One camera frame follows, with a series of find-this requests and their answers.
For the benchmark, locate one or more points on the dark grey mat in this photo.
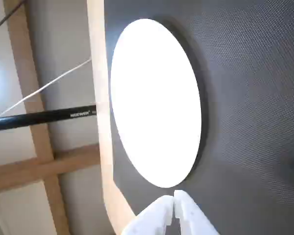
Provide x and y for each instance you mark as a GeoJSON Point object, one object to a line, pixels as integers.
{"type": "Point", "coordinates": [247, 98]}

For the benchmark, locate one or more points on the black tripod pole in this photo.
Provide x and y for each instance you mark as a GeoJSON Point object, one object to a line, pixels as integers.
{"type": "Point", "coordinates": [39, 118]}

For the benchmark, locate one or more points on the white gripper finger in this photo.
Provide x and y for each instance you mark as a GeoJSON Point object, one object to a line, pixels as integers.
{"type": "Point", "coordinates": [152, 220]}
{"type": "Point", "coordinates": [193, 218]}

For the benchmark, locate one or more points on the white round dish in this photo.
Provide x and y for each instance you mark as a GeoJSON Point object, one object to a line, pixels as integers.
{"type": "Point", "coordinates": [156, 102]}

